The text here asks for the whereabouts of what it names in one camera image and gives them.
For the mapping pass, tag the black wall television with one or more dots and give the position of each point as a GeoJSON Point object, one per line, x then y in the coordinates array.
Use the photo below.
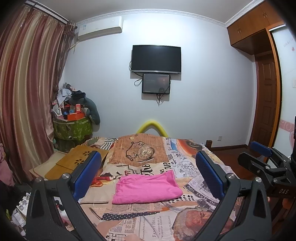
{"type": "Point", "coordinates": [156, 59]}

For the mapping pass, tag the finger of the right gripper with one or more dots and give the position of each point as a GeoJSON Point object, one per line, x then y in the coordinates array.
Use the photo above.
{"type": "Point", "coordinates": [261, 149]}
{"type": "Point", "coordinates": [251, 163]}

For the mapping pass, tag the wooden footboard post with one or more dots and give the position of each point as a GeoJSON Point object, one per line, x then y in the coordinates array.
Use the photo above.
{"type": "Point", "coordinates": [208, 144]}

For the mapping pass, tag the green storage bin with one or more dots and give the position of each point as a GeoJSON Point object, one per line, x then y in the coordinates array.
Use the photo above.
{"type": "Point", "coordinates": [69, 134]}

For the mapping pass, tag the small wall monitor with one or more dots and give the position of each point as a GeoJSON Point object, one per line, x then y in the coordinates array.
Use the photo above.
{"type": "Point", "coordinates": [153, 83]}

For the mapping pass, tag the grey plush toy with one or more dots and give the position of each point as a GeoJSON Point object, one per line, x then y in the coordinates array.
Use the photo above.
{"type": "Point", "coordinates": [90, 105]}

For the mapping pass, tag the striped red beige curtain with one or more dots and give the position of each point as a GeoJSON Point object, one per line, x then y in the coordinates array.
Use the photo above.
{"type": "Point", "coordinates": [34, 50]}

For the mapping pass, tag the printed collage bedsheet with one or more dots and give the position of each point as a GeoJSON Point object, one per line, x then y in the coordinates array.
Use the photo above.
{"type": "Point", "coordinates": [54, 214]}

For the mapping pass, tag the wooden room door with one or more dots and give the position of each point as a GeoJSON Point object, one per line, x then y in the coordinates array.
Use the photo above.
{"type": "Point", "coordinates": [265, 110]}

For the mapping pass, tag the white air conditioner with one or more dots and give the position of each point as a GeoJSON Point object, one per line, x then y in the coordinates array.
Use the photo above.
{"type": "Point", "coordinates": [100, 28]}

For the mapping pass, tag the yellow foam arch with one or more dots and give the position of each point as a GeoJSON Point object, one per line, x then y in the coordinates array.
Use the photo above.
{"type": "Point", "coordinates": [154, 125]}

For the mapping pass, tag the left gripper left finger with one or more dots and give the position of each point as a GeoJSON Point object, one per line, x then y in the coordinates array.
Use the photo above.
{"type": "Point", "coordinates": [84, 174]}

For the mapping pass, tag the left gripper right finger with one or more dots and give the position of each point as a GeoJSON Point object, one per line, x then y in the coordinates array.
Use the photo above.
{"type": "Point", "coordinates": [212, 173]}

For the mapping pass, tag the pink polo shirt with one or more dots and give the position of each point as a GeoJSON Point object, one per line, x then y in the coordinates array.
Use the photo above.
{"type": "Point", "coordinates": [146, 189]}

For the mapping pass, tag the wooden wardrobe cabinet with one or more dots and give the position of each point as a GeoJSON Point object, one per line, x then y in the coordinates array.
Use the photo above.
{"type": "Point", "coordinates": [250, 32]}

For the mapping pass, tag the wooden lap desk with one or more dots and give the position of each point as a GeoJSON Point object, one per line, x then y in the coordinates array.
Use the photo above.
{"type": "Point", "coordinates": [71, 160]}

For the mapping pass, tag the orange box on bin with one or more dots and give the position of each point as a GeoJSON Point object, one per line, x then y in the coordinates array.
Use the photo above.
{"type": "Point", "coordinates": [75, 116]}

